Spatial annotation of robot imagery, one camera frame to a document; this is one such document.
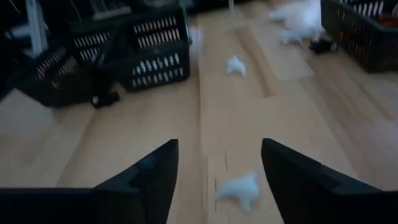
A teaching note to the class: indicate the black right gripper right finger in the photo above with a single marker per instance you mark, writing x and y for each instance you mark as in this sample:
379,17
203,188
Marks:
311,199

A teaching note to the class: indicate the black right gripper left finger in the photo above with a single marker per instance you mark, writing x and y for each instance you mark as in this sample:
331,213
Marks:
140,202

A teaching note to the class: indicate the orange translucent plastic pumpkin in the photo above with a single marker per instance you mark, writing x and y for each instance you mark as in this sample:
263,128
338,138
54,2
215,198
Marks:
388,19

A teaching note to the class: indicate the black slotted plastic basket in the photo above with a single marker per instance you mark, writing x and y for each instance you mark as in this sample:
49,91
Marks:
155,49
357,40
62,90

